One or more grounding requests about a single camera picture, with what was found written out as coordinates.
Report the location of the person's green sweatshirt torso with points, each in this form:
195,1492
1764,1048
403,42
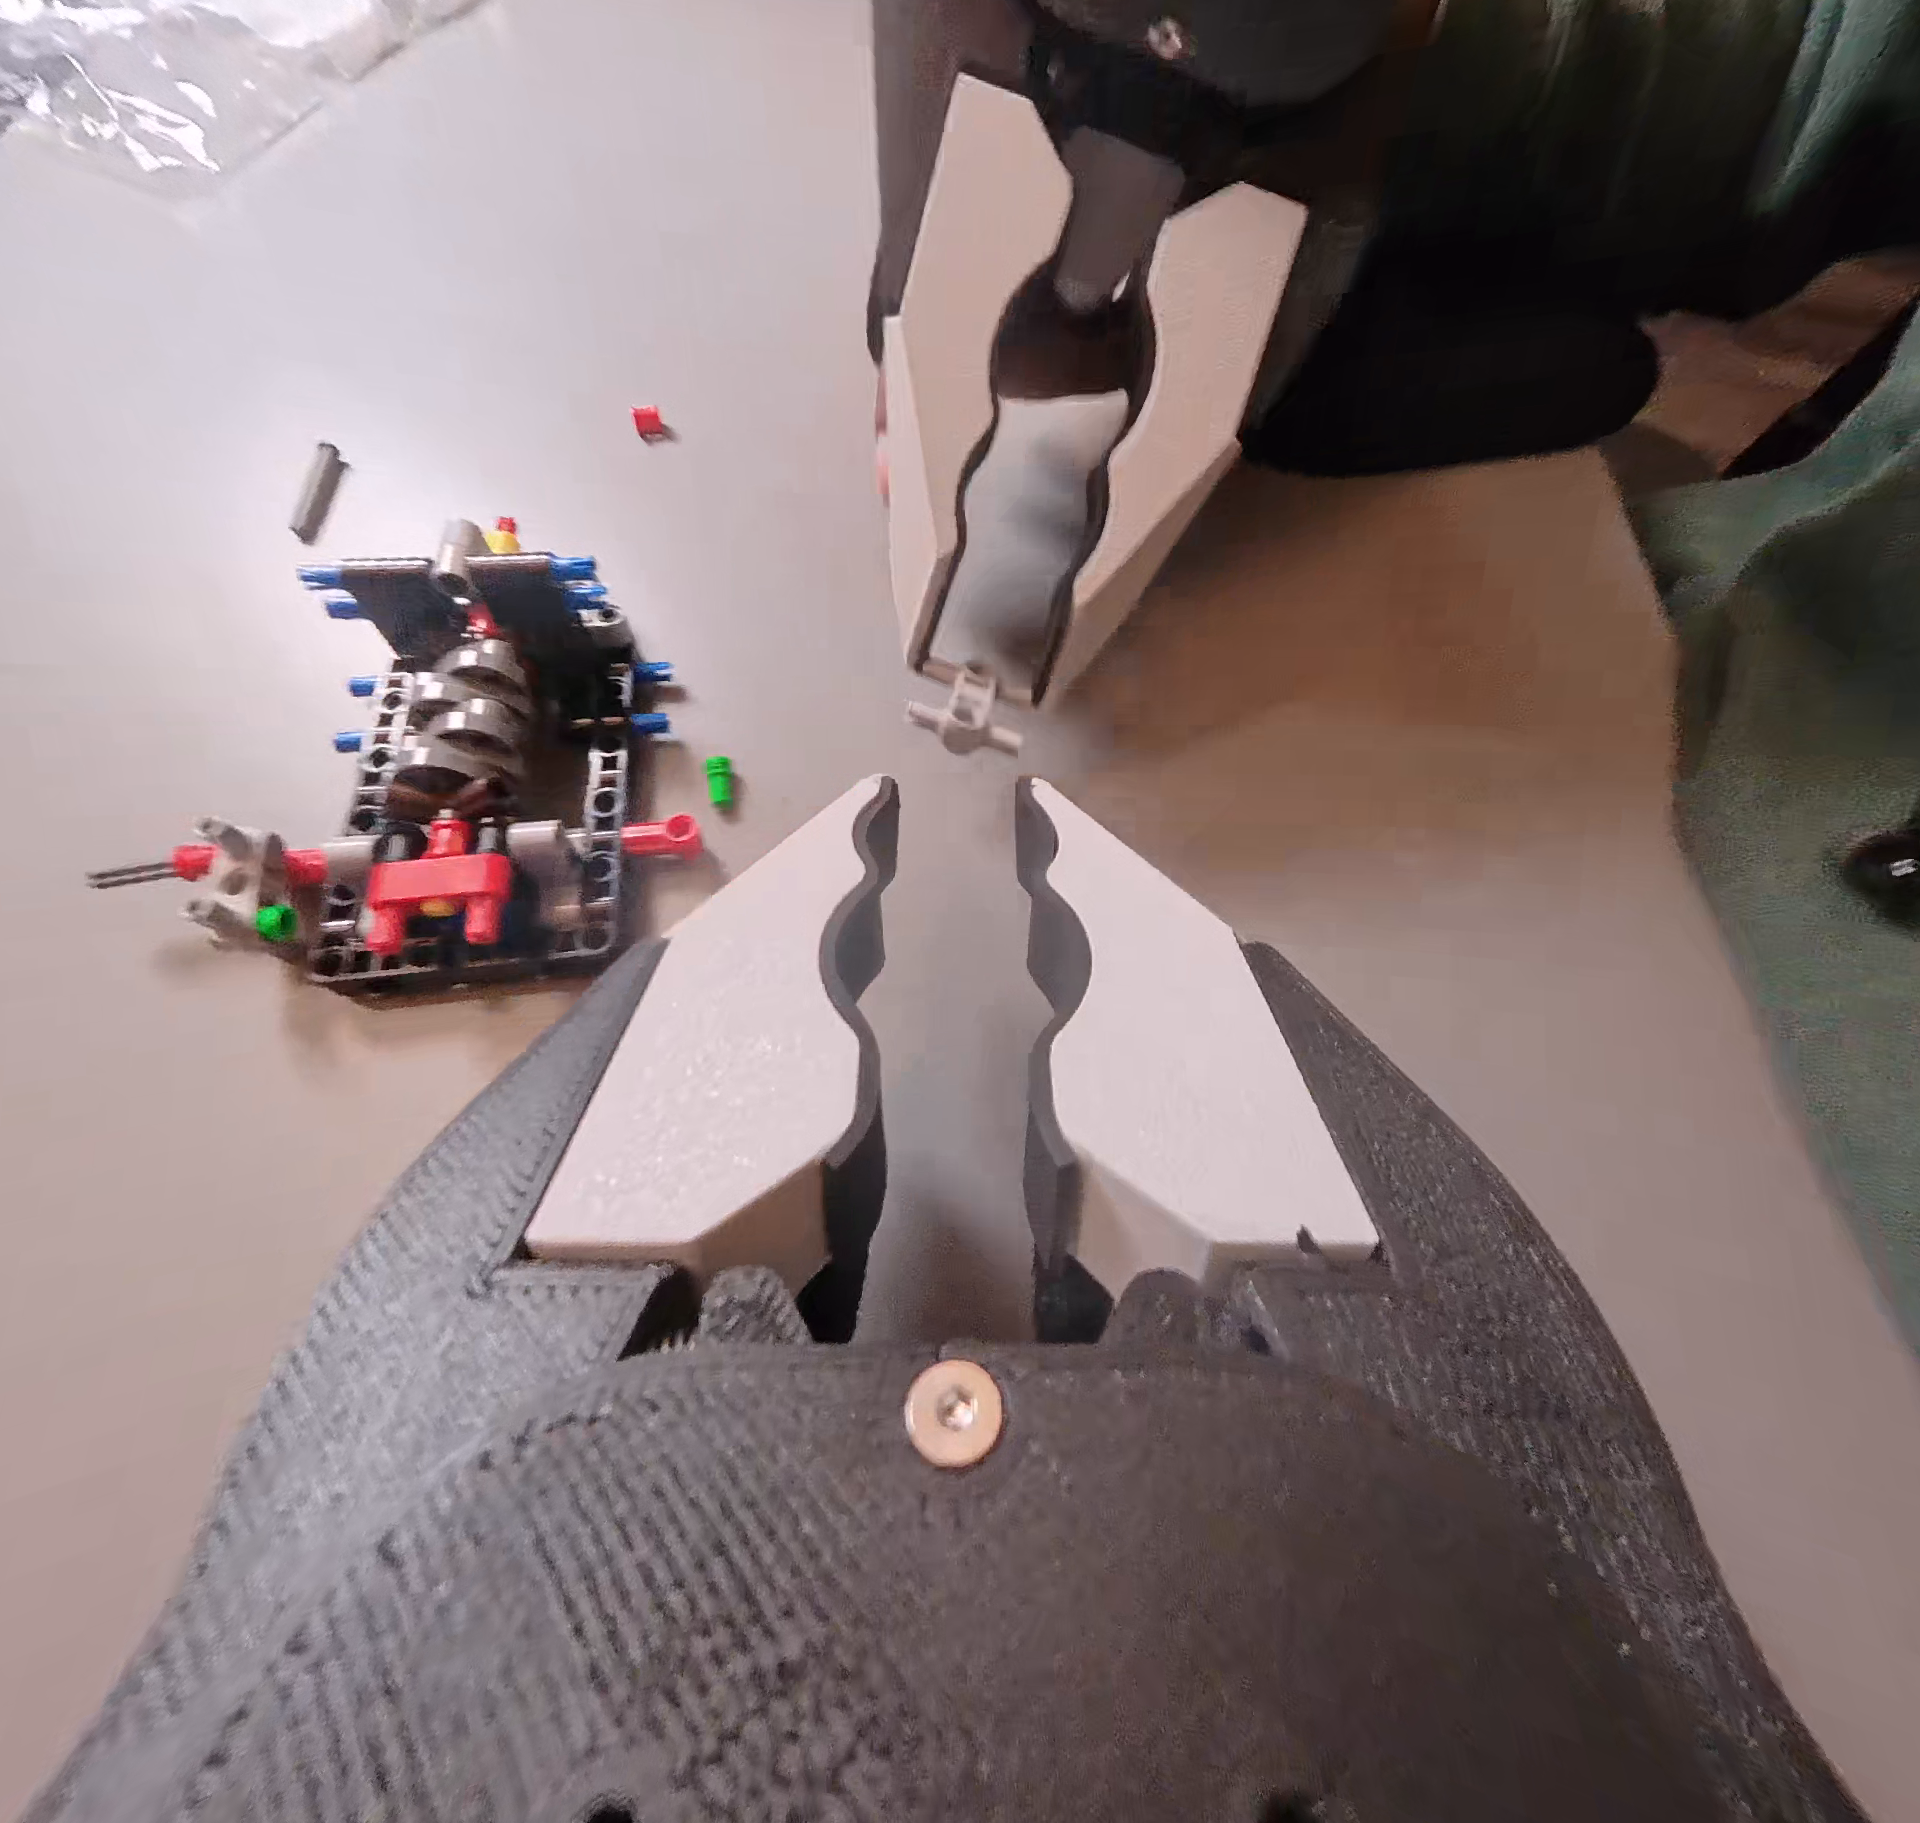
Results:
1800,683

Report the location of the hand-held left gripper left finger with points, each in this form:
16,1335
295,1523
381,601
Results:
721,1074

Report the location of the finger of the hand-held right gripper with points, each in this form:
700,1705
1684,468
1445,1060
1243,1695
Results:
1200,398
961,278

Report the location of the person's right forearm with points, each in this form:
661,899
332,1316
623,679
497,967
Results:
1576,129

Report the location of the black lego chassis assembly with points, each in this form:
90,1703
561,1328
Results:
450,744

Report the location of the light grey lego connector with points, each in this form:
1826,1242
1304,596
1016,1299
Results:
969,709

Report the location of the crumpled clear plastic bag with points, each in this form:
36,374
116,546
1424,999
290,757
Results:
181,24

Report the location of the black clip-on microphone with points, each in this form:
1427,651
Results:
1888,864

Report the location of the dark grey lego tube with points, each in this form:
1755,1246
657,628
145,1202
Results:
318,492

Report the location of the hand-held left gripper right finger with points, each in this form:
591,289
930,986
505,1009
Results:
1185,1088

